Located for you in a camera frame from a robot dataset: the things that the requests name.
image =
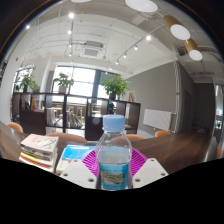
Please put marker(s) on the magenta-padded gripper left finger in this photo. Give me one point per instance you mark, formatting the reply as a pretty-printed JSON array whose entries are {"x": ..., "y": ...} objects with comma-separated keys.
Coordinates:
[{"x": 76, "y": 172}]

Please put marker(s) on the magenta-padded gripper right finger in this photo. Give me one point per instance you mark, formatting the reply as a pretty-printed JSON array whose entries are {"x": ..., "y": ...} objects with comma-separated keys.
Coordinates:
[{"x": 150, "y": 171}]

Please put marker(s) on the clear blue-capped water bottle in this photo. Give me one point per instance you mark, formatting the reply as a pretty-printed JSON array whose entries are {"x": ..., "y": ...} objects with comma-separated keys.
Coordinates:
[{"x": 113, "y": 156}]

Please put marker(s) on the blue-covered large book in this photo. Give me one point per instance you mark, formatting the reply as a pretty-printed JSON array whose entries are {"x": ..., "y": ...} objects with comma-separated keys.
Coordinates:
[{"x": 75, "y": 152}]

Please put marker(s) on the orange chairs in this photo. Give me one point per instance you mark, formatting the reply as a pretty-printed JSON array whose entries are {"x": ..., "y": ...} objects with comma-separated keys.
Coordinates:
[{"x": 66, "y": 137}]

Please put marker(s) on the yellow-spined book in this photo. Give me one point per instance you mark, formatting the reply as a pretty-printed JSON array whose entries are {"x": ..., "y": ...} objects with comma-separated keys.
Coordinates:
[{"x": 35, "y": 156}]

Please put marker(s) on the dark low shelf unit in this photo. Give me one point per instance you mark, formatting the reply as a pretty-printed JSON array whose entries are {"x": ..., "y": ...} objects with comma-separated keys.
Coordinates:
[{"x": 33, "y": 120}]

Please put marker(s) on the green potted plant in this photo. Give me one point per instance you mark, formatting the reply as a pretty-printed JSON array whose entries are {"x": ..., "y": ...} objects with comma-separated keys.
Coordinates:
[
  {"x": 63, "y": 80},
  {"x": 115, "y": 86},
  {"x": 27, "y": 81}
]

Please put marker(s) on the ceiling air conditioner unit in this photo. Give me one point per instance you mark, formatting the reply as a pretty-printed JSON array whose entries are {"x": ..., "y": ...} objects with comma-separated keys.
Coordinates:
[{"x": 92, "y": 50}]

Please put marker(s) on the round white ceiling lamps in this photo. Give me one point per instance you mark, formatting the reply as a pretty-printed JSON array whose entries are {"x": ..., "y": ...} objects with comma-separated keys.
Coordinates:
[{"x": 180, "y": 31}]

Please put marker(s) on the ceiling track spotlights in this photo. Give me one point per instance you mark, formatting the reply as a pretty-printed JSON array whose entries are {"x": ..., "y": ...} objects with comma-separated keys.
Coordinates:
[{"x": 71, "y": 15}]

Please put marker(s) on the white wall radiator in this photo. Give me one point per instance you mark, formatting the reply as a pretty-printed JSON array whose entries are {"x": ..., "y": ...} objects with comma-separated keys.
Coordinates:
[{"x": 157, "y": 119}]

